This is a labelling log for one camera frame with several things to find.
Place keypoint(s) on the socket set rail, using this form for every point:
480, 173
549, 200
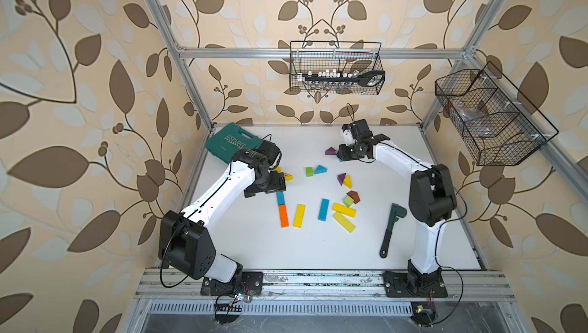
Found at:
368, 79

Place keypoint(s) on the right wire basket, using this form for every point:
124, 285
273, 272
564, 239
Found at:
520, 128

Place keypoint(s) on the wire basket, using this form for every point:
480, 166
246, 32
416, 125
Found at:
314, 57
520, 128

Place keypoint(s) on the green plastic tool case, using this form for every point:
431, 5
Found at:
229, 140

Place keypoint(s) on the plastic bag in basket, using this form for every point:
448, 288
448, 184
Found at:
472, 122

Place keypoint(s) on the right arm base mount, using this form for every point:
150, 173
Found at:
414, 284

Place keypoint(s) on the teal long block diagonal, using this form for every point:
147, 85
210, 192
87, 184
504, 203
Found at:
280, 198

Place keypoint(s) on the back wire basket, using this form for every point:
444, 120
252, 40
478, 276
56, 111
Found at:
314, 57

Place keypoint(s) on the teal triangle block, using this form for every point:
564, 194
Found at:
320, 170

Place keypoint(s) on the lime yellow rectangular block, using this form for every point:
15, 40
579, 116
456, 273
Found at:
344, 222

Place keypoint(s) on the orange rectangular block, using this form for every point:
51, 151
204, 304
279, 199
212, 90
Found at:
284, 219

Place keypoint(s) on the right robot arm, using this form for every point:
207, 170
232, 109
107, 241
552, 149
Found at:
432, 196

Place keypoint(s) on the light green cube lower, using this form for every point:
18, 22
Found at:
348, 201

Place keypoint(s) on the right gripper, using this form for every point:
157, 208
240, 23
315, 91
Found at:
343, 156

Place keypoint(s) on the brown block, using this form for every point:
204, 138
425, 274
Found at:
355, 196

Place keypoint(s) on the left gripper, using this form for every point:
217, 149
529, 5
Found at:
265, 185

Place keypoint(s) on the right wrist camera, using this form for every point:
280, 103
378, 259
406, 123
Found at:
347, 134

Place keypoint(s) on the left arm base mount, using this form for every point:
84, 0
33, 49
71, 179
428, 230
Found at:
244, 282

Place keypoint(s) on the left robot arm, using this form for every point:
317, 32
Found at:
185, 237

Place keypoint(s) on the teal long block upright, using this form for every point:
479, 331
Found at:
323, 211

